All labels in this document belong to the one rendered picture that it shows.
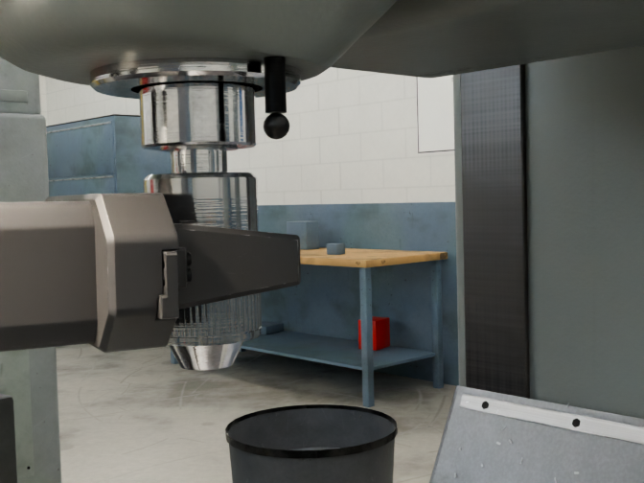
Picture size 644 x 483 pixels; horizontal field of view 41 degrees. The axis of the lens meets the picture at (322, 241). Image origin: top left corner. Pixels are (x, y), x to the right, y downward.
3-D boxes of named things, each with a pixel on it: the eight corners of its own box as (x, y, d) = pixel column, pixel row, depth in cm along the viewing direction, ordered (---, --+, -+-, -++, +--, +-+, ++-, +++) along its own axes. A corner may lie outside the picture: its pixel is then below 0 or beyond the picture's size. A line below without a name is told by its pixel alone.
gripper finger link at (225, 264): (293, 297, 35) (146, 309, 32) (291, 219, 35) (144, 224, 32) (311, 301, 34) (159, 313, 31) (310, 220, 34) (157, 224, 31)
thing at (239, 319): (126, 339, 36) (120, 200, 36) (212, 325, 39) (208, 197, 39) (198, 351, 33) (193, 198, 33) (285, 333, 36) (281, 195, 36)
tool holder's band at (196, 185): (120, 200, 36) (120, 176, 36) (208, 197, 39) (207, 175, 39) (193, 198, 33) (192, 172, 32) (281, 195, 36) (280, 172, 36)
